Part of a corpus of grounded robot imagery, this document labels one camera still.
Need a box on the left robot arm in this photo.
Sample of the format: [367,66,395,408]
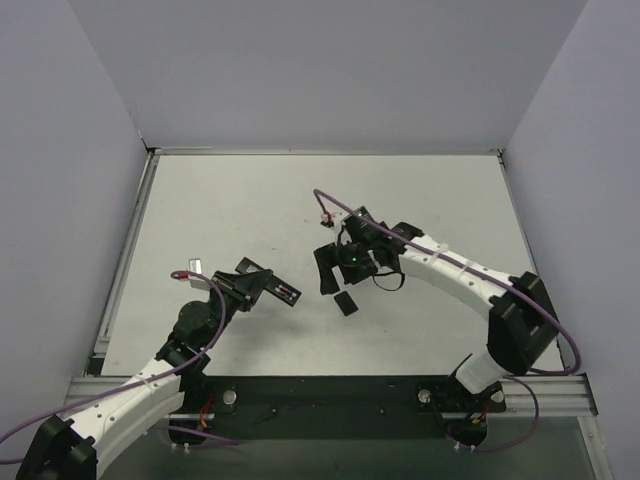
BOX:
[16,269,273,479]

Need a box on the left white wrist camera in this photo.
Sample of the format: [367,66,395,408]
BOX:
[187,258,209,291]

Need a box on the aluminium front rail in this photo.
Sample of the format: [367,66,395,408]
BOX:
[63,375,599,418]

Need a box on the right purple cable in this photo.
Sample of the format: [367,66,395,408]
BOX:
[312,188,584,454]

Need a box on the black AAA battery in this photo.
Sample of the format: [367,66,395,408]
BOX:
[274,289,294,303]
[276,284,297,298]

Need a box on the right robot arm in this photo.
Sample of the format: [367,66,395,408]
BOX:
[314,207,558,395]

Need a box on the black battery cover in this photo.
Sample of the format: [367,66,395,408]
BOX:
[333,291,359,317]

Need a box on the black remote control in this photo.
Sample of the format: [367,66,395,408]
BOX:
[265,276,302,307]

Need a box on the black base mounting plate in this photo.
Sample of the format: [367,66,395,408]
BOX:
[169,375,506,441]

